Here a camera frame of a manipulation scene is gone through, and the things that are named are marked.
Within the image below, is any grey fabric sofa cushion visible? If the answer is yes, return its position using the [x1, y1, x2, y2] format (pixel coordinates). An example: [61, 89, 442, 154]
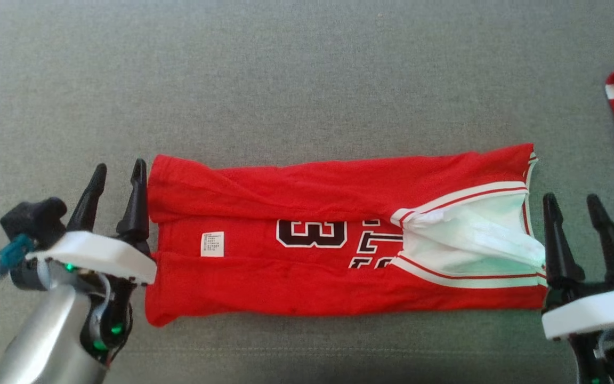
[0, 0, 614, 384]

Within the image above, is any black cable teal connector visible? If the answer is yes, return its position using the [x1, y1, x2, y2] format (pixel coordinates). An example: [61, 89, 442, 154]
[0, 234, 37, 369]

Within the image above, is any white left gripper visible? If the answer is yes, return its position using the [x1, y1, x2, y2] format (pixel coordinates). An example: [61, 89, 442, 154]
[25, 158, 158, 367]

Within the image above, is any red basketball jersey black print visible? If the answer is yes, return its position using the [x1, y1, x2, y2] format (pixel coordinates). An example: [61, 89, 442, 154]
[144, 142, 549, 327]

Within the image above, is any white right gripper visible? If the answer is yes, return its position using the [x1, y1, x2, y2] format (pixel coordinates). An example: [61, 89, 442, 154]
[541, 192, 614, 384]

